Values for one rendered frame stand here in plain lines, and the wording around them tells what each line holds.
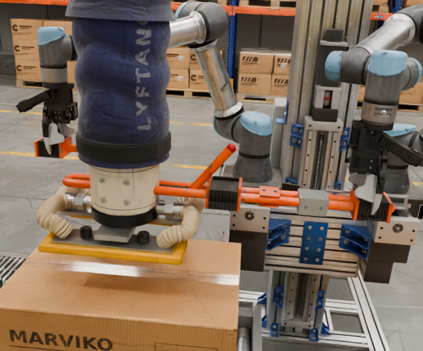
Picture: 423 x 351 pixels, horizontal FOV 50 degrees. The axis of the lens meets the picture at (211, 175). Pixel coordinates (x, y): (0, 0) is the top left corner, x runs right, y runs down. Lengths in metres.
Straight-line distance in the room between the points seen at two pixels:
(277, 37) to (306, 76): 7.77
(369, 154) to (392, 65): 0.20
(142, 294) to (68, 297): 0.18
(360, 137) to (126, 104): 0.52
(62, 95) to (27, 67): 7.91
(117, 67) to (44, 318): 0.61
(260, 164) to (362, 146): 0.63
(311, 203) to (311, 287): 0.95
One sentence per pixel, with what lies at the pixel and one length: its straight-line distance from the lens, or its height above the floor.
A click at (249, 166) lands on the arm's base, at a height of 1.09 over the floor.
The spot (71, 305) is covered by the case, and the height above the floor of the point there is 0.95.
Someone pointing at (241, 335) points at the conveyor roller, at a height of 0.55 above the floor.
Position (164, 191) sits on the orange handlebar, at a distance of 1.10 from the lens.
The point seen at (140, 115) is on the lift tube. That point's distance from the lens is 1.00.
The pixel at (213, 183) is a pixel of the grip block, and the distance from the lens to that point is 1.12.
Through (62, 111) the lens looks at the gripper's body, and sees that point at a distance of 1.41.
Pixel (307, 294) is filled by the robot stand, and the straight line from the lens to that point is 2.04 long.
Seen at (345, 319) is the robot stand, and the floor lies 0.21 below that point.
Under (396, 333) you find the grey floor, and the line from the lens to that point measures 2.80.
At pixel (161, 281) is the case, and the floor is 0.95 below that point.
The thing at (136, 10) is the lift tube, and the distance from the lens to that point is 0.97.
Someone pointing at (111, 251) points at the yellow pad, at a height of 1.10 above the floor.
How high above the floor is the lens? 1.64
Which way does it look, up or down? 21 degrees down
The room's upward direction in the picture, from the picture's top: 3 degrees clockwise
